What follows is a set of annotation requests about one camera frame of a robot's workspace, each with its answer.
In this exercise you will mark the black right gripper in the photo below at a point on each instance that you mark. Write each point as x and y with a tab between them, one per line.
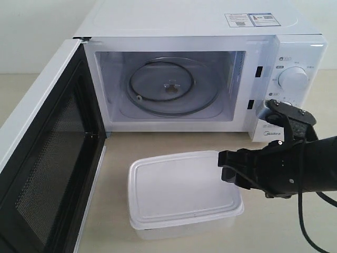
272	169

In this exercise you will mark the white lidded plastic container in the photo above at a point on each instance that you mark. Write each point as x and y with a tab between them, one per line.
183	192

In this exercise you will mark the white microwave door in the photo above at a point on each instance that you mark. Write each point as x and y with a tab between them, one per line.
52	147

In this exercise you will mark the white microwave oven body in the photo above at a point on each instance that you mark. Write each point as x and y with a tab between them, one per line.
119	36

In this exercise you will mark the lower white timer knob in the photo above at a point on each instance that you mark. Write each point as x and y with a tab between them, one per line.
285	102

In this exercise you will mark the glass turntable plate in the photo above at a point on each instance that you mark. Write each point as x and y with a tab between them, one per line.
172	86

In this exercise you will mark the upper white control knob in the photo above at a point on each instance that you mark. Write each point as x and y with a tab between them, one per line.
293	78

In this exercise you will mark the warning label sticker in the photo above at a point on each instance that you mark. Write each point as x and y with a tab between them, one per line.
251	20

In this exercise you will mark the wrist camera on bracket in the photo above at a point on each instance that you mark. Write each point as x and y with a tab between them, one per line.
297	123

